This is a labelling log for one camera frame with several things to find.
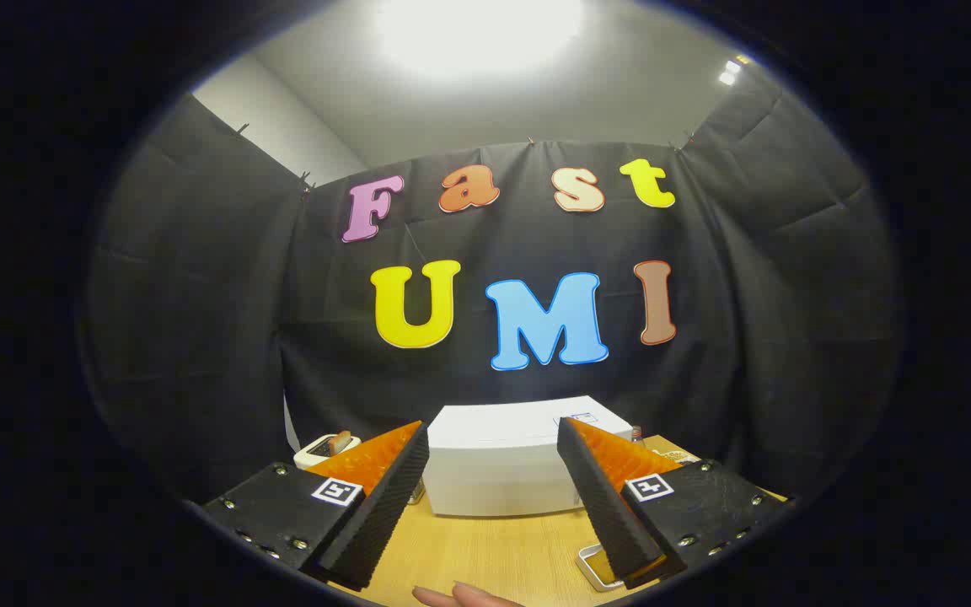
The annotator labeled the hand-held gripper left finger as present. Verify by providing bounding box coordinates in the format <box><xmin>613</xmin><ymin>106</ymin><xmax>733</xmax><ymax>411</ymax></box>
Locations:
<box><xmin>201</xmin><ymin>420</ymin><xmax>432</xmax><ymax>591</ymax></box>

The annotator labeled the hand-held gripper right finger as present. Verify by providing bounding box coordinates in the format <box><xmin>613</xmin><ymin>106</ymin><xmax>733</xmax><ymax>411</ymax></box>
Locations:
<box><xmin>556</xmin><ymin>416</ymin><xmax>790</xmax><ymax>591</ymax></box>

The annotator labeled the white microwave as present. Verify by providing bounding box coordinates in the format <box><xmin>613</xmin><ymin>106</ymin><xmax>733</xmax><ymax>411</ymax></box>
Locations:
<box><xmin>425</xmin><ymin>395</ymin><xmax>634</xmax><ymax>518</ymax></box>

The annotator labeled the small white tray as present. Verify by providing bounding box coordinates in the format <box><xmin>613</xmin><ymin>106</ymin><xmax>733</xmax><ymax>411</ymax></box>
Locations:
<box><xmin>577</xmin><ymin>545</ymin><xmax>626</xmax><ymax>593</ymax></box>

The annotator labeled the white toaster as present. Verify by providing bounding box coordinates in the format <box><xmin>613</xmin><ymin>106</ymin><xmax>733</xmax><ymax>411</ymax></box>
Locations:
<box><xmin>293</xmin><ymin>430</ymin><xmax>362</xmax><ymax>470</ymax></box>

